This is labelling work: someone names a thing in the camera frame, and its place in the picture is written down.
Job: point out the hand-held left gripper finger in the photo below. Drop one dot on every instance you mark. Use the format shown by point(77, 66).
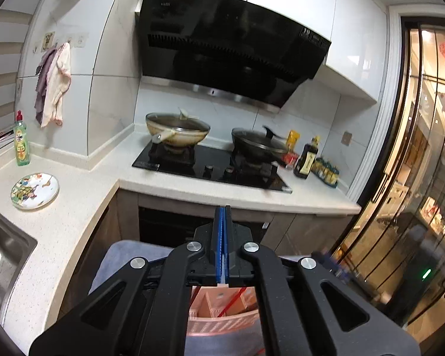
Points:
point(225, 252)
point(218, 252)

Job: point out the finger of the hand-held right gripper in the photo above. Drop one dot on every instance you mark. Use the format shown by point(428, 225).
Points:
point(333, 265)

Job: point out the red chopstick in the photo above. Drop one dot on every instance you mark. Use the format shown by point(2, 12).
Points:
point(231, 302)

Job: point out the pink perforated utensil basket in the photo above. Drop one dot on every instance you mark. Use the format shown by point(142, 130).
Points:
point(215, 319)

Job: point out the blue fleece towel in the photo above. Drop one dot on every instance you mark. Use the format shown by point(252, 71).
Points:
point(129, 256)

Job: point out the black gas stove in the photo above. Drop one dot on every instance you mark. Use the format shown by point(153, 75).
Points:
point(193, 167)

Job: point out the set of small seasoning jars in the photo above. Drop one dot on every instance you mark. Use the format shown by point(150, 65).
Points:
point(327, 172)

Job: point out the kitchen base cabinet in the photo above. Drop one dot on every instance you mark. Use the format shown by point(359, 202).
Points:
point(128, 211)

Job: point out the dark sauce bottle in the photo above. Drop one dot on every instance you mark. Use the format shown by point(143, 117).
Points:
point(306, 159)

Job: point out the black pan with lid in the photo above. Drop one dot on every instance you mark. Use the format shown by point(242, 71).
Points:
point(259, 146)

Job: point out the beige wok with glass lid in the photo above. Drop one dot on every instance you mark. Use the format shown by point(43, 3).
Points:
point(178, 129)

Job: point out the yellow seasoning packet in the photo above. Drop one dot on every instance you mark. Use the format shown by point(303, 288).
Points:
point(293, 139)

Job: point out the glass sliding door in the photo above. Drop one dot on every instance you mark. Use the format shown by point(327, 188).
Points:
point(411, 155)

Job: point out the patterned white plate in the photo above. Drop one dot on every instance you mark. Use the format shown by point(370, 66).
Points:
point(35, 191)

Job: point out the black range hood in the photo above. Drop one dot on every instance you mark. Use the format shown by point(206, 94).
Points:
point(226, 44)

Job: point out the stainless steel sink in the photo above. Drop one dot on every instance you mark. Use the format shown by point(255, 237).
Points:
point(2, 256)

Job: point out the green dish soap bottle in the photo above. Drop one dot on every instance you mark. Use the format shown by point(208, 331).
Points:
point(21, 144)

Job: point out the cream pink hanging cloth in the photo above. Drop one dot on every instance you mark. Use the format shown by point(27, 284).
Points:
point(57, 89)

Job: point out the purple hanging cloth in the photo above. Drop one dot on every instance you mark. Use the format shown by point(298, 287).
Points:
point(42, 89)

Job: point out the window blind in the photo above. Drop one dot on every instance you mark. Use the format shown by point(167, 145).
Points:
point(0, 81)

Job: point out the bronze wall socket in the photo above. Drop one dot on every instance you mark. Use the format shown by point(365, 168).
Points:
point(346, 138)

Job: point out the white wall cabinet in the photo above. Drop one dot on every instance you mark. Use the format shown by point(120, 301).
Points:
point(337, 26)

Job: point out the wall hook panel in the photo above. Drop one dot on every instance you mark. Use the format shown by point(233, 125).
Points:
point(49, 40)

